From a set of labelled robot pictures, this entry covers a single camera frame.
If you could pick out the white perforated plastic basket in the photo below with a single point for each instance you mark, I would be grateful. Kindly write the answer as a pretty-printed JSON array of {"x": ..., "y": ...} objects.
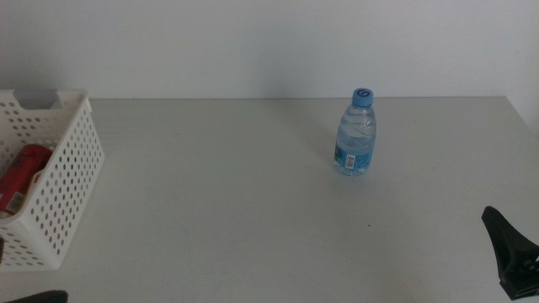
[{"x": 71, "y": 168}]

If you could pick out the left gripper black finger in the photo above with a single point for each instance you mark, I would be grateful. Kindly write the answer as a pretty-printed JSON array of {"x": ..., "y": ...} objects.
[{"x": 46, "y": 297}]

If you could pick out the clear water bottle blue cap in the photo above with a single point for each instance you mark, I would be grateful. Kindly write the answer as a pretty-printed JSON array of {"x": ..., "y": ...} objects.
[{"x": 354, "y": 139}]

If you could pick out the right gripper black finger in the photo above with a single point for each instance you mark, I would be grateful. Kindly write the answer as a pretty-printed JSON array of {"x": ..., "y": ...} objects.
[{"x": 511, "y": 246}]

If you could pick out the red cola can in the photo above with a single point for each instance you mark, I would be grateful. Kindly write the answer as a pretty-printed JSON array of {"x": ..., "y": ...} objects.
[{"x": 21, "y": 172}]

